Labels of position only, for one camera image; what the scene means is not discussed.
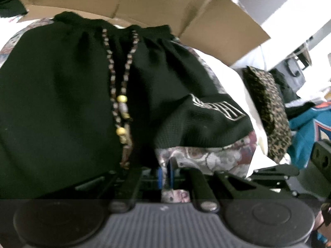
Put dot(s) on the black garment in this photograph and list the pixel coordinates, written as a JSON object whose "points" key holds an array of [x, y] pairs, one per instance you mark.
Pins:
{"points": [[289, 93]]}

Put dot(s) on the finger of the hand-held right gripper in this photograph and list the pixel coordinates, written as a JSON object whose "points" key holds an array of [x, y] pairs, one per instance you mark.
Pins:
{"points": [[276, 173]]}

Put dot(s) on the leopard print cloth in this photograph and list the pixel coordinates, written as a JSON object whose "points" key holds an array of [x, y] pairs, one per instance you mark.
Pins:
{"points": [[269, 108]]}

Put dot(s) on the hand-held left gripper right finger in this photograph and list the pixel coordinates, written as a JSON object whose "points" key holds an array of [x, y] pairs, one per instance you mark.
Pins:
{"points": [[170, 175]]}

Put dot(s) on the white bear print bedsheet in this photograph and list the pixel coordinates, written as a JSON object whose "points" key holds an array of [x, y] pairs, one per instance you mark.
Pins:
{"points": [[232, 75]]}

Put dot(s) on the dark cloth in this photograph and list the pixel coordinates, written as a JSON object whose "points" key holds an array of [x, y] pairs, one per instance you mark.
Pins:
{"points": [[10, 6]]}

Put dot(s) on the black shorts with patterned trim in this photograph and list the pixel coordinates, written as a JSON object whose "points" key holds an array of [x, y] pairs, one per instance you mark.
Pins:
{"points": [[64, 103]]}

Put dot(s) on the brown cardboard box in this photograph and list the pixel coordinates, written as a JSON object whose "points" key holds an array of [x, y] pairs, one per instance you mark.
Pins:
{"points": [[155, 2]]}

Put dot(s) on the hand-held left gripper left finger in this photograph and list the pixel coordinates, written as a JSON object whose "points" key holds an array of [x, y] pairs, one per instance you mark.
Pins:
{"points": [[159, 179]]}

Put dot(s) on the teal jersey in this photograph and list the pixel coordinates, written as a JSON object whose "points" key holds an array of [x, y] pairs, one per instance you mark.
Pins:
{"points": [[307, 126]]}

